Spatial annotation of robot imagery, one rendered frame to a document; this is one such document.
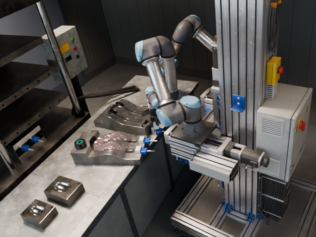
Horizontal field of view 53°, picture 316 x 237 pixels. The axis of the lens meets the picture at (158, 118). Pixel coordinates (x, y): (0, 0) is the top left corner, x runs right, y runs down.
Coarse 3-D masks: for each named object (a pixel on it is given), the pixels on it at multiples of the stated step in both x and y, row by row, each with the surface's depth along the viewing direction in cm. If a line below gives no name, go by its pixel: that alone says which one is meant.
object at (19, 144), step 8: (32, 128) 248; (24, 136) 240; (32, 136) 247; (40, 136) 254; (8, 144) 235; (16, 144) 235; (24, 144) 241; (32, 144) 248; (40, 144) 255; (8, 152) 242; (16, 152) 236; (24, 152) 243; (32, 152) 249; (16, 160) 243; (24, 160) 244
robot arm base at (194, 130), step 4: (200, 120) 195; (184, 124) 197; (188, 124) 194; (192, 124) 193; (196, 124) 194; (200, 124) 195; (204, 124) 199; (184, 128) 197; (188, 128) 195; (192, 128) 194; (196, 128) 195; (200, 128) 195; (204, 128) 198; (184, 132) 198; (188, 132) 196; (192, 132) 195; (196, 132) 197; (200, 132) 196; (192, 136) 197
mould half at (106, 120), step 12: (108, 108) 274; (120, 108) 258; (132, 108) 262; (144, 108) 260; (96, 120) 261; (108, 120) 252; (120, 120) 249; (144, 120) 245; (132, 132) 247; (144, 132) 240
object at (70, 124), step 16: (48, 112) 299; (64, 112) 295; (48, 128) 277; (64, 128) 273; (48, 144) 257; (0, 160) 250; (32, 160) 243; (0, 176) 234; (16, 176) 231; (0, 192) 220
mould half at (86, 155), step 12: (84, 132) 241; (96, 132) 239; (120, 132) 237; (120, 144) 227; (132, 144) 229; (144, 144) 227; (72, 156) 225; (84, 156) 223; (96, 156) 221; (108, 156) 219; (120, 156) 219; (132, 156) 219
